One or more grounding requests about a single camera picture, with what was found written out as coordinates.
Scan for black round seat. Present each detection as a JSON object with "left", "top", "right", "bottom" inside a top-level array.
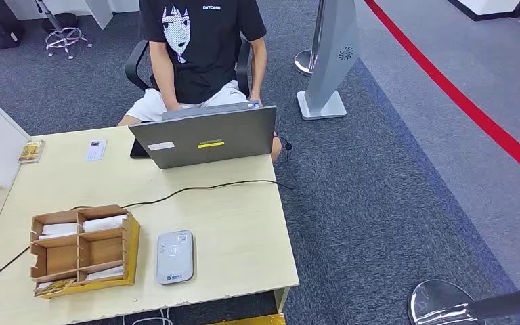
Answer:
[{"left": 41, "top": 12, "right": 79, "bottom": 33}]

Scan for yellow room key card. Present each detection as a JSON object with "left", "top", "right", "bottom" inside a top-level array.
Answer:
[{"left": 18, "top": 140, "right": 45, "bottom": 164}]

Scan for white ID card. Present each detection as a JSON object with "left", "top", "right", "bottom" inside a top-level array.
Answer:
[{"left": 85, "top": 139, "right": 108, "bottom": 162}]

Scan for yellow key card stack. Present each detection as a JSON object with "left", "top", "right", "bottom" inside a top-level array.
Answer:
[{"left": 35, "top": 278, "right": 78, "bottom": 296}]

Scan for person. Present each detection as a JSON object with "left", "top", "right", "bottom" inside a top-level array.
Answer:
[{"left": 117, "top": 0, "right": 283, "bottom": 163}]

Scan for grey kiosk stand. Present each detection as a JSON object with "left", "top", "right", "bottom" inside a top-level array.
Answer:
[{"left": 297, "top": 0, "right": 360, "bottom": 121}]

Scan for white cables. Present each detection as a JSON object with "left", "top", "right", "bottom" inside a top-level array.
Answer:
[{"left": 123, "top": 308, "right": 174, "bottom": 325}]

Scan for black pad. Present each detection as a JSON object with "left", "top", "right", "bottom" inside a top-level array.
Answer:
[{"left": 129, "top": 137, "right": 150, "bottom": 159}]

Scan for white card stack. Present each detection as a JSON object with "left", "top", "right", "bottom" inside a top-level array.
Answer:
[
  {"left": 83, "top": 214, "right": 129, "bottom": 233},
  {"left": 38, "top": 223, "right": 79, "bottom": 241},
  {"left": 84, "top": 265, "right": 124, "bottom": 282}
]

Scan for yellow box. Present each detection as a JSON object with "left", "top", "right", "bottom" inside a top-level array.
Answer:
[{"left": 206, "top": 313, "right": 286, "bottom": 325}]

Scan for black cable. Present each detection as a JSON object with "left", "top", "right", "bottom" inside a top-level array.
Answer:
[{"left": 0, "top": 135, "right": 298, "bottom": 284}]

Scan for grey laptop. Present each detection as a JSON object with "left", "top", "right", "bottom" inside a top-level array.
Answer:
[{"left": 128, "top": 100, "right": 278, "bottom": 170}]

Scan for wooden card organizer box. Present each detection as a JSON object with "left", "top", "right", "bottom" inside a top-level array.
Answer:
[{"left": 29, "top": 204, "right": 141, "bottom": 300}]

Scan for white desk panel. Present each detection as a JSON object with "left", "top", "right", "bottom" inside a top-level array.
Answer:
[{"left": 3, "top": 0, "right": 141, "bottom": 30}]

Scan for grey card reader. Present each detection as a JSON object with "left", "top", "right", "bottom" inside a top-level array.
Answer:
[{"left": 156, "top": 230, "right": 194, "bottom": 286}]

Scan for chrome stool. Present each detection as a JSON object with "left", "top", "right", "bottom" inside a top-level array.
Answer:
[{"left": 33, "top": 0, "right": 94, "bottom": 60}]

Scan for white platform with black edge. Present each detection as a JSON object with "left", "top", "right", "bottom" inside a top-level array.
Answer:
[{"left": 447, "top": 0, "right": 520, "bottom": 22}]

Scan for black office chair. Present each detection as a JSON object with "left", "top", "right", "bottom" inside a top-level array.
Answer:
[{"left": 124, "top": 33, "right": 254, "bottom": 98}]

